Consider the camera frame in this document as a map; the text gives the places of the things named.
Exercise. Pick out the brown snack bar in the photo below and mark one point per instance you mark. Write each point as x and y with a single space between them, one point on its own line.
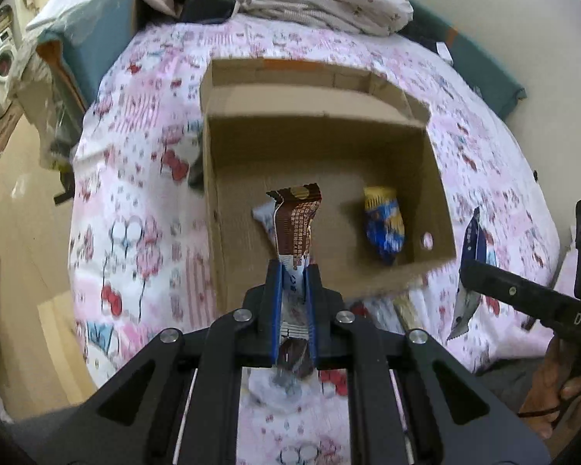
295 223

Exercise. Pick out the beige brown snack packet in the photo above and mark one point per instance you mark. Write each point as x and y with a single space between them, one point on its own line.
407 312

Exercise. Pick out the person's right hand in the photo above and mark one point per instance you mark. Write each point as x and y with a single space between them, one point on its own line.
547 387

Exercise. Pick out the cardboard box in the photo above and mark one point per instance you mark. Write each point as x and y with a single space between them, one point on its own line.
319 155

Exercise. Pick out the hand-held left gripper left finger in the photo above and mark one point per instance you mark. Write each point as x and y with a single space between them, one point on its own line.
276 310

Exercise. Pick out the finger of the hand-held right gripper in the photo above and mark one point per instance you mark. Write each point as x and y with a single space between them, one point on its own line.
523 298

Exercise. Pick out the yellow blue snack packet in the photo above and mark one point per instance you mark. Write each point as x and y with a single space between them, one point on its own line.
385 225

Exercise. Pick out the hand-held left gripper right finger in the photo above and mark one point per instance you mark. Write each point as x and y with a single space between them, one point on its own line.
312 310

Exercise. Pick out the striped snack packet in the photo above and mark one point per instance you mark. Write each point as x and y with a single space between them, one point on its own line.
378 315

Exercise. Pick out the cardboard sheet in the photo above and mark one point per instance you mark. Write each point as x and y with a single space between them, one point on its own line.
0 131

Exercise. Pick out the dark grey cloth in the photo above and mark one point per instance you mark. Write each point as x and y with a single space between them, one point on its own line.
506 380

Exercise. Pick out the clear plastic bag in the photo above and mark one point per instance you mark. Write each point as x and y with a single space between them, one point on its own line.
48 116

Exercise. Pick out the pink printed bedsheet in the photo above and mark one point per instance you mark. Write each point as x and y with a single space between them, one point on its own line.
140 213

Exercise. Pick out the white crumpled snack packet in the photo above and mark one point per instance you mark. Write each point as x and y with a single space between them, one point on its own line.
271 390

